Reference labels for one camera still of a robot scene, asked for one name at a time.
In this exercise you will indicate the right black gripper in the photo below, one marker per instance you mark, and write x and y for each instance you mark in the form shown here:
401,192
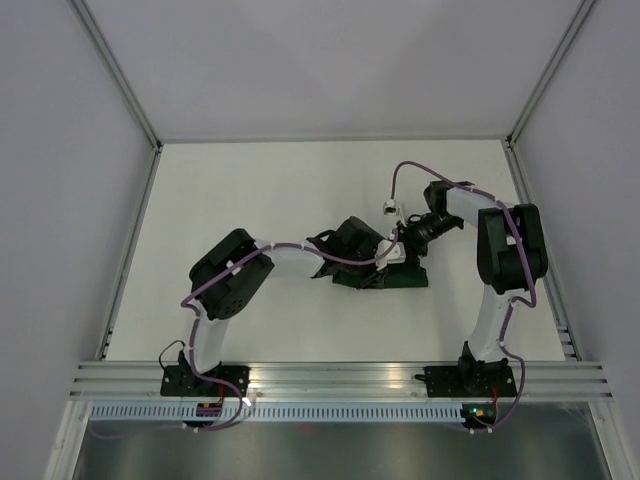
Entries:
409,239

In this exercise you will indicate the left aluminium frame post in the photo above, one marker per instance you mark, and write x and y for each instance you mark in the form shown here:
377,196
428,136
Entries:
100,43

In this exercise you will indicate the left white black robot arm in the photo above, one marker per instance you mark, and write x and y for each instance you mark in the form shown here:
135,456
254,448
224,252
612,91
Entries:
226,279

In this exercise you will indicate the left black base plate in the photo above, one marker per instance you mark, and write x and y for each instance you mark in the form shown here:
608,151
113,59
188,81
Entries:
180,381

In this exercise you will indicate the white slotted cable duct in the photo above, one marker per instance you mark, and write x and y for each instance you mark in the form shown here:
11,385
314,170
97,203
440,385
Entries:
281,411

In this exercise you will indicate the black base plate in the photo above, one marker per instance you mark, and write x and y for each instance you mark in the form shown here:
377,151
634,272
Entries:
450,382
180,381

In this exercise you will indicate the aluminium frame post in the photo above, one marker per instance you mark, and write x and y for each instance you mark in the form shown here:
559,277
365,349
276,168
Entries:
559,54
100,43

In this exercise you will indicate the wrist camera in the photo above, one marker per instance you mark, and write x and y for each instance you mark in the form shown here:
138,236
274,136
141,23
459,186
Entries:
389,253
393,207

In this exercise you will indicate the aluminium rail beam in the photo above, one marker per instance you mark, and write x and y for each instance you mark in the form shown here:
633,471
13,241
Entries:
545,381

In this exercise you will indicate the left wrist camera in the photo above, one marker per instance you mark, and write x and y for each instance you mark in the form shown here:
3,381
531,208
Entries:
389,253

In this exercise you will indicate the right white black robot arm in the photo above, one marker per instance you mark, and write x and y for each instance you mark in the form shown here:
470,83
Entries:
511,256

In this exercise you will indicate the right aluminium frame post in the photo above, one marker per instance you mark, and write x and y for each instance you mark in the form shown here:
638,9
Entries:
559,54

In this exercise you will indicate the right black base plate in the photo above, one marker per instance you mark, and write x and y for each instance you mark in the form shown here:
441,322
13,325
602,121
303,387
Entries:
450,382

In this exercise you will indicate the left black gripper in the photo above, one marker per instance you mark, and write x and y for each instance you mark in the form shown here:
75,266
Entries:
371,252

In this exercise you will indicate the dark green cloth napkin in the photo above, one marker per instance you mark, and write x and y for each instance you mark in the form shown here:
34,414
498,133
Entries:
400,270

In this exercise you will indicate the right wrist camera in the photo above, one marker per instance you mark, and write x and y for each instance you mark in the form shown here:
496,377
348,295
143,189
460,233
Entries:
393,207

